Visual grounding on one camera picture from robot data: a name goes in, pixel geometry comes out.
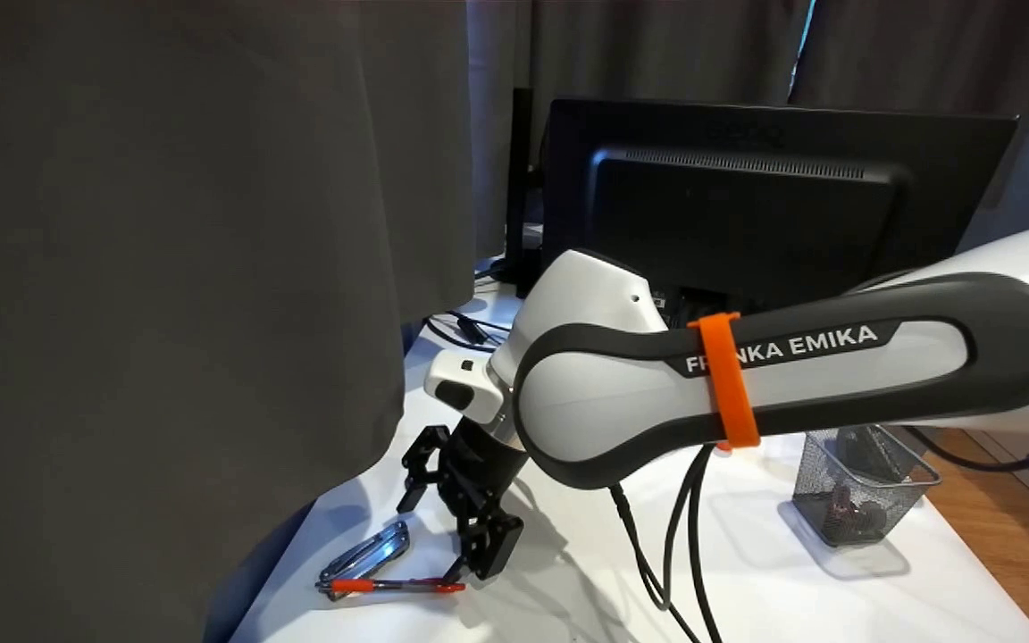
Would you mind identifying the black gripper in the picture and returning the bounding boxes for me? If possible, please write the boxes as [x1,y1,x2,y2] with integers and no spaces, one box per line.
[397,423,527,584]

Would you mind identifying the black mesh basket dark items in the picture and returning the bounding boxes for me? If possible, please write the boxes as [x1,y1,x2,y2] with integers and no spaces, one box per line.
[789,425,939,552]

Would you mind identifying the thin black panel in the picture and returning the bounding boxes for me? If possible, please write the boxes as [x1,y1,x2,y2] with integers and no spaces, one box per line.
[503,85,546,302]

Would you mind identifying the black computer monitor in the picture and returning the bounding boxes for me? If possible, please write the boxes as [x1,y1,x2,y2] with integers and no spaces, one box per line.
[534,97,1026,319]

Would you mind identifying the black desk cables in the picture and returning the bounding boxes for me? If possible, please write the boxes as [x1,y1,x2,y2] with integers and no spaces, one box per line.
[420,302,519,353]

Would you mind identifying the black robot arm cables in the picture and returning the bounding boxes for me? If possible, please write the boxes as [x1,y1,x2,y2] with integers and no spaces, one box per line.
[608,444,726,643]

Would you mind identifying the orange cable strap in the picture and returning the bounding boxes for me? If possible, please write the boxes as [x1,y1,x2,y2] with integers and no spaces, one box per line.
[684,310,764,453]

